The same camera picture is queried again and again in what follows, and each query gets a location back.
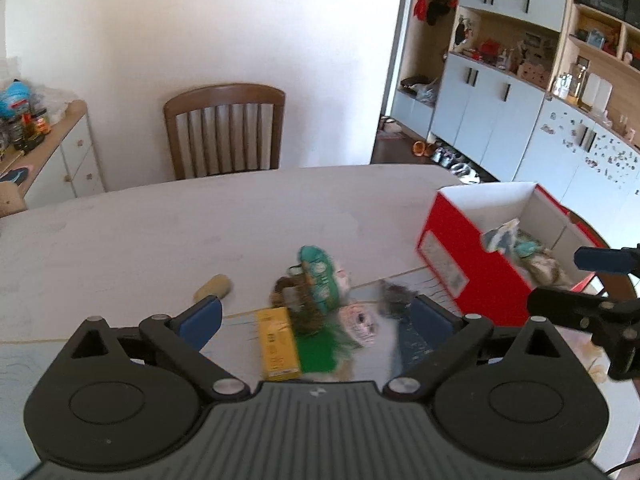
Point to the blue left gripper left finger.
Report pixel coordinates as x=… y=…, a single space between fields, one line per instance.
x=198 y=324

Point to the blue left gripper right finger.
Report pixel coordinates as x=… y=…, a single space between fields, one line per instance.
x=433 y=323

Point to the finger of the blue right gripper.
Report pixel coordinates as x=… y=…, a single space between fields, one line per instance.
x=608 y=260

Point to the dark plastic bag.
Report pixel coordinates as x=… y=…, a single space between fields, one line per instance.
x=394 y=299

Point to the pink monster plush face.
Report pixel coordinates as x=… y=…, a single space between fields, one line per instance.
x=356 y=325

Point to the yellow rectangular box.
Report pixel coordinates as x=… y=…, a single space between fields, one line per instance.
x=280 y=359

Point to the brown scrunchie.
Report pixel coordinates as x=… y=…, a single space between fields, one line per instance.
x=294 y=294

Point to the green cartoon plush pouch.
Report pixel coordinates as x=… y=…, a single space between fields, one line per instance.
x=323 y=352

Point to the brown wooden chair right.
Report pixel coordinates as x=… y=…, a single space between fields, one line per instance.
x=616 y=286

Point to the brown wooden chair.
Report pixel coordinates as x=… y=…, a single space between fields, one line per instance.
x=616 y=286
x=225 y=129

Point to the wooden cork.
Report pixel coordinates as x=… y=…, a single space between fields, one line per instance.
x=218 y=286

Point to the crumpled camouflage pouch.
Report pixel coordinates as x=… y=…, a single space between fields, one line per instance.
x=544 y=270

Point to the red cardboard shoe box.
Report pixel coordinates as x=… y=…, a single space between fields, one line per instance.
x=469 y=238

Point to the white printed tissue pack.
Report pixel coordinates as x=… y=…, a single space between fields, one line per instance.
x=503 y=238

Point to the brown wooden chair far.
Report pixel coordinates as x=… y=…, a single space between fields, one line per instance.
x=225 y=129

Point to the white drawer sideboard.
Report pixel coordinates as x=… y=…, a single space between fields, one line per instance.
x=64 y=166

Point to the light blue wall cabinet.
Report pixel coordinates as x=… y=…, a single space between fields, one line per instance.
x=529 y=90

